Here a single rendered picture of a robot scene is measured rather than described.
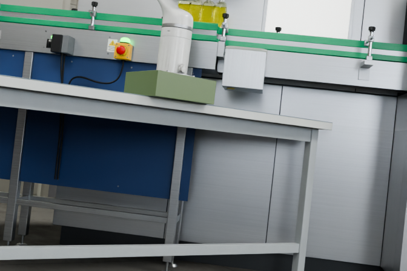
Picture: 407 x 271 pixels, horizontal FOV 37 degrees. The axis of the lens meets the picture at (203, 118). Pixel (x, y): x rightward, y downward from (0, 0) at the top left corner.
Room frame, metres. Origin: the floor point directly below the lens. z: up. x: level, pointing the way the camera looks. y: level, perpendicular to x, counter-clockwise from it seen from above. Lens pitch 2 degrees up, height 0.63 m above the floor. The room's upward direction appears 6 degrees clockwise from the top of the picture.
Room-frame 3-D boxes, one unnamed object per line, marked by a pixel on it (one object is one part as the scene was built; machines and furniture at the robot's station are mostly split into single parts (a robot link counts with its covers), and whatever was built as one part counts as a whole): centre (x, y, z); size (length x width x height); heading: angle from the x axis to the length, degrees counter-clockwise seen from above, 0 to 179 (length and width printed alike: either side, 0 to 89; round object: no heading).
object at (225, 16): (2.69, -0.05, 1.12); 0.17 x 0.03 x 0.12; 174
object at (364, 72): (2.63, -0.69, 1.07); 0.17 x 0.05 x 0.23; 174
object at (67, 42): (2.69, 0.66, 0.96); 0.08 x 0.08 x 0.08; 84
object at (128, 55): (2.67, 0.38, 0.96); 0.07 x 0.07 x 0.07; 84
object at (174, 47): (2.32, 0.14, 0.93); 0.19 x 0.19 x 0.18
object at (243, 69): (2.61, -0.16, 0.92); 0.27 x 0.17 x 0.15; 174
